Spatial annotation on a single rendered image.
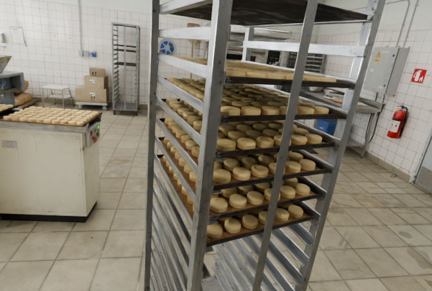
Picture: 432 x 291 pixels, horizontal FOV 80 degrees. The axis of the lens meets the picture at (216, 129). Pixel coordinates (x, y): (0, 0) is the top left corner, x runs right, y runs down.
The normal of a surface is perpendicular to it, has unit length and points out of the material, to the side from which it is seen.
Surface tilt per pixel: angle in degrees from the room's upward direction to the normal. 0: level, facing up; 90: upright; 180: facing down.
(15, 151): 90
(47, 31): 90
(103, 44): 90
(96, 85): 93
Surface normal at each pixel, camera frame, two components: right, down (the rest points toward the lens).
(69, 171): 0.08, 0.31
